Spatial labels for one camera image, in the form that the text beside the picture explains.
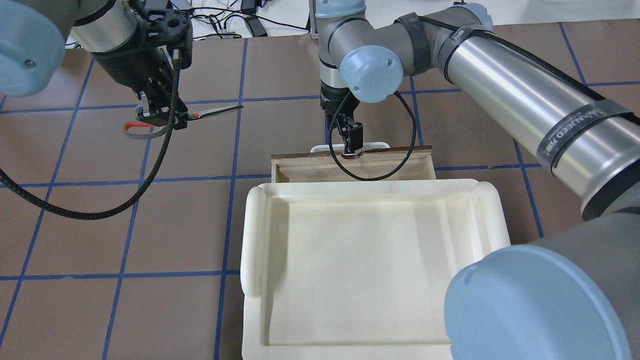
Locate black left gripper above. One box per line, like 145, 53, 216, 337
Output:
93, 48, 188, 130

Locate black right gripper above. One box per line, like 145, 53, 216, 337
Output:
320, 85, 364, 157

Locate brown wooden drawer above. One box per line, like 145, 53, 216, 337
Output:
270, 145, 436, 183

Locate grey orange scissors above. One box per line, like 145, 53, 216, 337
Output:
123, 104, 244, 140

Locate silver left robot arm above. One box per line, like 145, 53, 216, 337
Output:
0, 0, 193, 130

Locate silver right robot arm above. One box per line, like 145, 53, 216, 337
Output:
311, 0, 639, 360

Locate cream plastic tray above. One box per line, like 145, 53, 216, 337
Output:
240, 178, 511, 360

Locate white drawer handle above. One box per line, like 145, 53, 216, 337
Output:
310, 141, 390, 154

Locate black braided left cable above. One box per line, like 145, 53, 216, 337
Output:
0, 47, 182, 221

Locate black braided cable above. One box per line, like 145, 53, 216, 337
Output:
327, 90, 418, 182
0, 47, 182, 221

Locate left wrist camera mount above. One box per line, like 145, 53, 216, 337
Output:
127, 0, 194, 70

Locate black braided right cable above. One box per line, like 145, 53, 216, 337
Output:
327, 90, 418, 182

